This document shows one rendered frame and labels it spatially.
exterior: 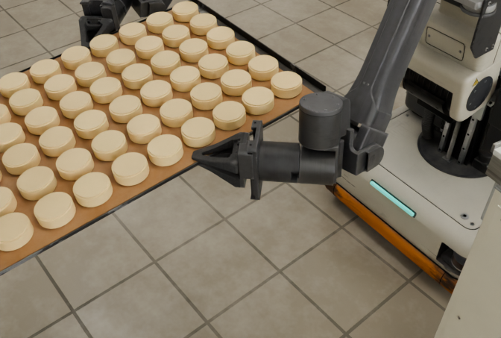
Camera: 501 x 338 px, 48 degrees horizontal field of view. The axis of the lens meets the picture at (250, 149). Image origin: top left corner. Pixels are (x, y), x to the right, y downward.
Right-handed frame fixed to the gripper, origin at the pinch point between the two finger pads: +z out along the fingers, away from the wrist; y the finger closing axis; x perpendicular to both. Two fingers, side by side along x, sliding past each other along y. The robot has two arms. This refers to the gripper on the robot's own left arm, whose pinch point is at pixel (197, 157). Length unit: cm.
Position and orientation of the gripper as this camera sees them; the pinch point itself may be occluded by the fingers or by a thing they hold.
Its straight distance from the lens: 80.7
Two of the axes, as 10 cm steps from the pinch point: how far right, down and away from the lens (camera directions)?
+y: 0.5, 7.3, 6.8
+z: -9.9, -0.6, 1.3
